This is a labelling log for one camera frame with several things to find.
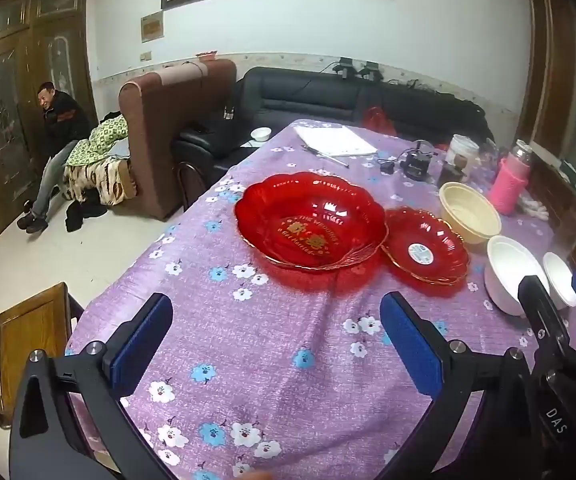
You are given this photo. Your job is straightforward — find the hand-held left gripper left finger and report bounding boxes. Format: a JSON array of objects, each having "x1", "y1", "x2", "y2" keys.
[{"x1": 9, "y1": 292, "x2": 204, "y2": 480}]

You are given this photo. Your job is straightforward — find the green floral blanket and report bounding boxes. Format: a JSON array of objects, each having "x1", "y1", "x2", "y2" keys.
[{"x1": 65, "y1": 115, "x2": 130, "y2": 167}]

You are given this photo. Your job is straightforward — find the small red plastic plate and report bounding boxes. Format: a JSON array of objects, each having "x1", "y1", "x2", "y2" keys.
[{"x1": 380, "y1": 206, "x2": 470, "y2": 286}]

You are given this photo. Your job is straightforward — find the small brown jar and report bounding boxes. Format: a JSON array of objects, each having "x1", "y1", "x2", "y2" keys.
[{"x1": 438, "y1": 160, "x2": 470, "y2": 185}]

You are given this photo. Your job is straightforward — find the white plastic jar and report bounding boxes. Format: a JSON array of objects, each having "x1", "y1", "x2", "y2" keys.
[{"x1": 445, "y1": 134, "x2": 481, "y2": 171}]

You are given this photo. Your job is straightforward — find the red plastic bag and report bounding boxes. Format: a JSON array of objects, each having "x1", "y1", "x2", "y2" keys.
[{"x1": 360, "y1": 106, "x2": 398, "y2": 136}]

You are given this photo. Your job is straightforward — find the large white bowl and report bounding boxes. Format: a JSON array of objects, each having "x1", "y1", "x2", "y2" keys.
[{"x1": 483, "y1": 235, "x2": 551, "y2": 317}]

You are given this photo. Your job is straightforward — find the brown patterned blanket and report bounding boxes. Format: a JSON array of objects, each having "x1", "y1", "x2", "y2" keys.
[{"x1": 63, "y1": 155, "x2": 138, "y2": 206}]

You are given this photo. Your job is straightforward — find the black leather sofa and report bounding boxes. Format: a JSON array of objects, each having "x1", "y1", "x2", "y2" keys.
[{"x1": 170, "y1": 66, "x2": 494, "y2": 211}]

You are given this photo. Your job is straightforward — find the wooden chair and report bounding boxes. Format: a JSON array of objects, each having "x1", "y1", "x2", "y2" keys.
[{"x1": 0, "y1": 281, "x2": 86, "y2": 431}]

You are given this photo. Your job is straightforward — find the large red plastic bowl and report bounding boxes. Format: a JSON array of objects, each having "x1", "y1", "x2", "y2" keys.
[{"x1": 233, "y1": 171, "x2": 389, "y2": 272}]

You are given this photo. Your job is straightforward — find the black electronic device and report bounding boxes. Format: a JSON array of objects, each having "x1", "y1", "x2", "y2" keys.
[{"x1": 400, "y1": 142, "x2": 436, "y2": 181}]

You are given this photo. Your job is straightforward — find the wooden cabinet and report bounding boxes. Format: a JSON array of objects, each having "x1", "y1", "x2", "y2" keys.
[{"x1": 515, "y1": 0, "x2": 576, "y2": 311}]

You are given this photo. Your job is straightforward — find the pink sleeved bottle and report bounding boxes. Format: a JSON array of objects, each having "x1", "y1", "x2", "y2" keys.
[{"x1": 485, "y1": 139, "x2": 534, "y2": 216}]

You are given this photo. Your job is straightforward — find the cream plastic bowl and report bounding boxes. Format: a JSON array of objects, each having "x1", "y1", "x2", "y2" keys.
[{"x1": 438, "y1": 181, "x2": 503, "y2": 246}]

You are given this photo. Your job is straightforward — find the white gloves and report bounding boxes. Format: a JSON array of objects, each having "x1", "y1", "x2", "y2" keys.
[{"x1": 518, "y1": 199, "x2": 550, "y2": 220}]

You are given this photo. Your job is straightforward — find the purple floral tablecloth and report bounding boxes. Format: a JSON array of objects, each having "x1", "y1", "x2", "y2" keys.
[{"x1": 65, "y1": 119, "x2": 576, "y2": 480}]

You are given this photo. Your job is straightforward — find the dark clothing pile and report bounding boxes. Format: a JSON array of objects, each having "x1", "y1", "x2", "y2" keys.
[{"x1": 64, "y1": 200, "x2": 109, "y2": 233}]

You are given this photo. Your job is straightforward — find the brown sofa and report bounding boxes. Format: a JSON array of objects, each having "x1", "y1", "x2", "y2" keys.
[{"x1": 119, "y1": 58, "x2": 238, "y2": 221}]

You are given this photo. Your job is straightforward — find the framed wall certificate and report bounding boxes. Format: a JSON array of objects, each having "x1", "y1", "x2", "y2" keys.
[{"x1": 140, "y1": 10, "x2": 164, "y2": 43}]

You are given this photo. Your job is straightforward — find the metal pen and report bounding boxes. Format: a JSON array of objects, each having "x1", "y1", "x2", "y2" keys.
[{"x1": 300, "y1": 144, "x2": 350, "y2": 168}]

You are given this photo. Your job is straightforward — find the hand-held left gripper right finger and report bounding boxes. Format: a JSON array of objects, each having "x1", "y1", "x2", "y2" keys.
[{"x1": 379, "y1": 291, "x2": 544, "y2": 480}]

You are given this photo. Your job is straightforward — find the small white bowl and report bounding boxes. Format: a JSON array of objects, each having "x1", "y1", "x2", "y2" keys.
[{"x1": 542, "y1": 251, "x2": 576, "y2": 310}]

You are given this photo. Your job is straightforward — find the white paper sheets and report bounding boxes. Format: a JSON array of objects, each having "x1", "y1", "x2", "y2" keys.
[{"x1": 294, "y1": 125, "x2": 379, "y2": 158}]

